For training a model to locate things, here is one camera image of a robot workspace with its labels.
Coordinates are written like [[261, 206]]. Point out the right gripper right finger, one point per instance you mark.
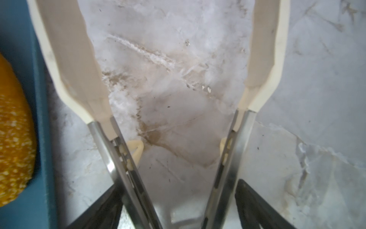
[[254, 212]]

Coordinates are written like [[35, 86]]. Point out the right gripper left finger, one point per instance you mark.
[[104, 213]]

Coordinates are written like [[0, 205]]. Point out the large seeded oval bread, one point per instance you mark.
[[18, 137]]

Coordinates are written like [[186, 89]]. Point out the teal tray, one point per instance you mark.
[[28, 196]]

